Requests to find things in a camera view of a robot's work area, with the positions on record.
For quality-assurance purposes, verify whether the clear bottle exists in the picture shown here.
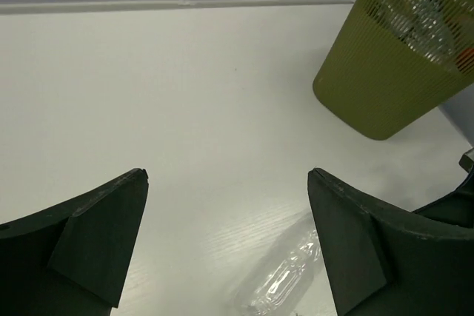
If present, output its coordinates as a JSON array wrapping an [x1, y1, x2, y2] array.
[[233, 213, 324, 315]]

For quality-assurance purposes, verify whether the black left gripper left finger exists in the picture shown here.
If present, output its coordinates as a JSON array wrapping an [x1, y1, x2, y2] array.
[[1, 168, 149, 315]]

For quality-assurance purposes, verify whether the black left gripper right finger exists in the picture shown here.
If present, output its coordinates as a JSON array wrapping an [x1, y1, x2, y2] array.
[[307, 168, 473, 315]]

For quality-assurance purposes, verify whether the green mesh waste bin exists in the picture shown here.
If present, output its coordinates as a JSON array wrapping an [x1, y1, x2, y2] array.
[[313, 0, 473, 141]]

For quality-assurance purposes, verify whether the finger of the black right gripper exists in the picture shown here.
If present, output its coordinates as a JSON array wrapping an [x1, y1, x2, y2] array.
[[413, 149, 473, 227]]

